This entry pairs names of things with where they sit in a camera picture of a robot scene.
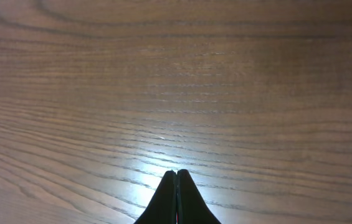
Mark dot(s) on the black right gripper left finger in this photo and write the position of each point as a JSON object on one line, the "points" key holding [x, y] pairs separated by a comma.
{"points": [[162, 206]]}

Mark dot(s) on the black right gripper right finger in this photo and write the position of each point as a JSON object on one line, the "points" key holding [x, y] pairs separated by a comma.
{"points": [[191, 207]]}

